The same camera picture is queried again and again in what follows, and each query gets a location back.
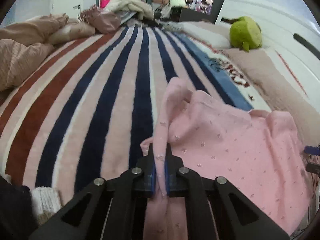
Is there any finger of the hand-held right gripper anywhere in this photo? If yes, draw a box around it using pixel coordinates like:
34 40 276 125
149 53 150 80
306 162 320 175
304 144 320 155

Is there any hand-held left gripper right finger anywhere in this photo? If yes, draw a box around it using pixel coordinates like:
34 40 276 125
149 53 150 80
164 142 292 240

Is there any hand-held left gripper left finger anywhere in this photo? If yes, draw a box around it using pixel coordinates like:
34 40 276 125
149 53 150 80
29 142 157 240

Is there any pink dotted shirt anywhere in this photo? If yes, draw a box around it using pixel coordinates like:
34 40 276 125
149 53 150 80
140 77 313 240

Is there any pile of white clothes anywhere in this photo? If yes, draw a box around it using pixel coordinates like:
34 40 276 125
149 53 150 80
104 0 154 21

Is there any striped blanket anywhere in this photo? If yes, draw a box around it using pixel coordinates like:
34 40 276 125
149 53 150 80
0 24 273 202

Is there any white knitted cloth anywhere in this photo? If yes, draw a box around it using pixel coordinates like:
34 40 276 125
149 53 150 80
29 186 63 222

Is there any white headboard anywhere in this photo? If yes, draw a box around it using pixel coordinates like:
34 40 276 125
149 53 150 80
214 0 320 100

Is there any green plush toy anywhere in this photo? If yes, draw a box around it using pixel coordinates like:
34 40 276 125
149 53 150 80
229 16 263 53

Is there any dark cloth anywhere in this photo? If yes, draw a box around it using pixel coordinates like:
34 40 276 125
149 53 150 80
0 174 35 240

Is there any white pillow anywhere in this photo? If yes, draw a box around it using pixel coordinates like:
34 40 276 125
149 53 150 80
179 21 231 50

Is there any pink floral crumpled cloth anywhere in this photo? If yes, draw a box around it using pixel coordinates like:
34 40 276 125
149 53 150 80
78 6 122 34

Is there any dark desk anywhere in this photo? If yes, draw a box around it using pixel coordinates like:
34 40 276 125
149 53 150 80
172 6 218 25

